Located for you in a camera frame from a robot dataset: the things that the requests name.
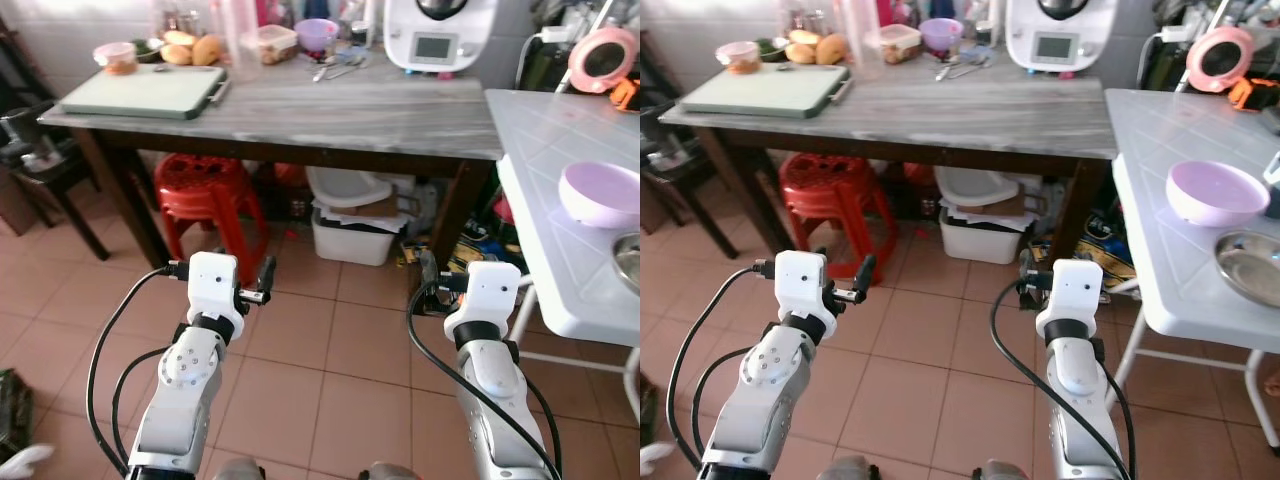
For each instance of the dark green bag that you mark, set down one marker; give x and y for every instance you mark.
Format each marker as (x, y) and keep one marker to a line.
(14, 410)

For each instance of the dark wooden marble-top table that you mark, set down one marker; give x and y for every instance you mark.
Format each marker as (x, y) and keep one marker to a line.
(350, 110)
(960, 110)

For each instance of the dark green bowl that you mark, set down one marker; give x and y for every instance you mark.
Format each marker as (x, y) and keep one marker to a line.
(772, 50)
(150, 50)

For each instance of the clear plastic pitcher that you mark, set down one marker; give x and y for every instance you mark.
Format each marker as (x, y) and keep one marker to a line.
(238, 35)
(862, 35)

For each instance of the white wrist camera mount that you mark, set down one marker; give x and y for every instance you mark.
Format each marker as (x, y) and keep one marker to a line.
(212, 285)
(1072, 290)
(800, 285)
(487, 295)

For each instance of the black side table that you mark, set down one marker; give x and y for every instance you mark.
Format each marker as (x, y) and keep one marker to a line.
(40, 165)
(670, 165)

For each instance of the red plastic stool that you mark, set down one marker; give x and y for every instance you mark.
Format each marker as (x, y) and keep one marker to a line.
(830, 195)
(205, 195)

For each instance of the white folding table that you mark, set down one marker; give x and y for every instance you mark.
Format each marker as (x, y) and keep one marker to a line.
(555, 150)
(1160, 140)

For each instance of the large lilac bowl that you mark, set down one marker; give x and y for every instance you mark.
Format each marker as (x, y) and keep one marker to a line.
(1215, 195)
(600, 195)

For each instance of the pink-lidded plastic food tub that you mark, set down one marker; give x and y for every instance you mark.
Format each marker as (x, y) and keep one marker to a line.
(115, 58)
(738, 57)

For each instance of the grey robot left leg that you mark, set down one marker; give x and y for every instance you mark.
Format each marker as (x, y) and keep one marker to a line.
(238, 470)
(842, 469)

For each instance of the small brown bread roll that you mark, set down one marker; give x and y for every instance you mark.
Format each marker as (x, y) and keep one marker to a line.
(176, 54)
(799, 53)

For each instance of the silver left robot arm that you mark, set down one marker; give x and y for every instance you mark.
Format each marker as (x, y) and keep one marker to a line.
(185, 400)
(762, 400)

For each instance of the white plastic bin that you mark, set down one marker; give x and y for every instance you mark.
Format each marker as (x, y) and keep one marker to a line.
(978, 243)
(352, 243)

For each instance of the small purple bowl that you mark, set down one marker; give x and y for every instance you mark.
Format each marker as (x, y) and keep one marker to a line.
(317, 35)
(941, 35)

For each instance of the blue and white object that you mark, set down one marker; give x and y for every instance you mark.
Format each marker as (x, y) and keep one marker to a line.
(1273, 170)

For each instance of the stainless steel bowl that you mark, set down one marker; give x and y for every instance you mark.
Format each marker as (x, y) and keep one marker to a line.
(630, 262)
(1252, 268)

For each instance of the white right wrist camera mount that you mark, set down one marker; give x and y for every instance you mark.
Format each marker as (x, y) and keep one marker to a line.
(1072, 290)
(487, 295)

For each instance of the green cutting board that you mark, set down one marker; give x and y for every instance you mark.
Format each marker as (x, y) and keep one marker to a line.
(765, 92)
(140, 92)

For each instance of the clear food container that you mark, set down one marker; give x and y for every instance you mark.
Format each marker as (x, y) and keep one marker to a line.
(272, 45)
(902, 45)

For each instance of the metal spoon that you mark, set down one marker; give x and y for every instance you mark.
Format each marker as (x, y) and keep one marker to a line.
(958, 69)
(335, 70)

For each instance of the white kitchen appliance with display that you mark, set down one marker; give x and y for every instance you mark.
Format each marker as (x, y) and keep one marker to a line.
(1060, 45)
(440, 45)

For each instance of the orange object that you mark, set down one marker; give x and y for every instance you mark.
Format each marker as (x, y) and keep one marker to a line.
(626, 94)
(1255, 94)

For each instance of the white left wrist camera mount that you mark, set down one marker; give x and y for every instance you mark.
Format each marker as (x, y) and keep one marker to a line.
(800, 285)
(212, 285)

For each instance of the white object on floor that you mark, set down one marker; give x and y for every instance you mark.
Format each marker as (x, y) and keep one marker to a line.
(655, 458)
(22, 462)

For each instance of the white plastic basin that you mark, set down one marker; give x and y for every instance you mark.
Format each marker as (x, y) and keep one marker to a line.
(345, 187)
(972, 187)

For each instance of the large yellow fruit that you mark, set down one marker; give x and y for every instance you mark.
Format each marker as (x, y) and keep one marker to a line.
(207, 50)
(831, 49)

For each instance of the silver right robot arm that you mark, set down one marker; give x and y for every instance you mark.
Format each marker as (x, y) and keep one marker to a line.
(1080, 400)
(497, 400)

